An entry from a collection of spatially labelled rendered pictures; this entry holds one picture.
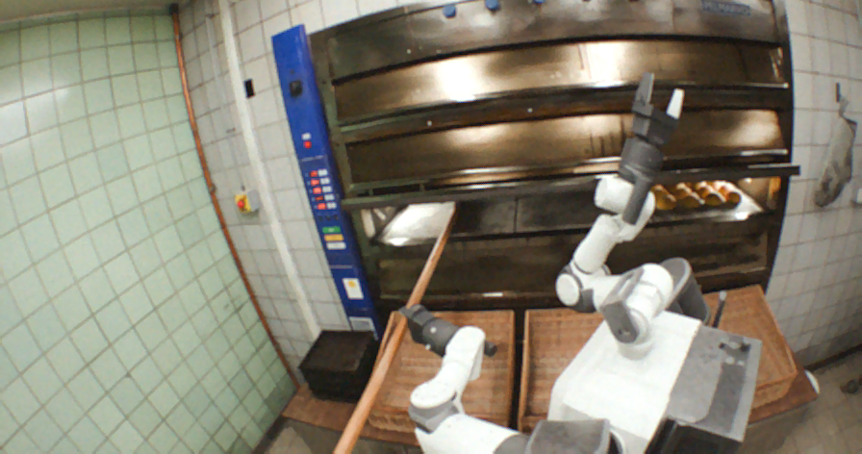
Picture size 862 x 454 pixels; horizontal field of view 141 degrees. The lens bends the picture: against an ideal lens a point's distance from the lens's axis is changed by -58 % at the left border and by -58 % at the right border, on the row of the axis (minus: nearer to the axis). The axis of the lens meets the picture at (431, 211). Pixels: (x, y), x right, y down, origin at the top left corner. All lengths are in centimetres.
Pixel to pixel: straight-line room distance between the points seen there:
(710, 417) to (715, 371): 8
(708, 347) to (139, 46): 220
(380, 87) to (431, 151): 31
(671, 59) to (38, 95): 236
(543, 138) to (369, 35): 73
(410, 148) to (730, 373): 120
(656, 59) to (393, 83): 95
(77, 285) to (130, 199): 46
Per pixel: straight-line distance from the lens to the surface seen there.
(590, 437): 44
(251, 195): 176
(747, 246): 174
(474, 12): 128
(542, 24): 126
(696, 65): 139
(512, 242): 138
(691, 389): 53
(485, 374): 163
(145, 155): 184
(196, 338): 198
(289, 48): 150
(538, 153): 125
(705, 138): 142
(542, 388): 156
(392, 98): 131
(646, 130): 72
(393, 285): 160
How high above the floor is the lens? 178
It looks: 20 degrees down
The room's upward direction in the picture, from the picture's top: 11 degrees counter-clockwise
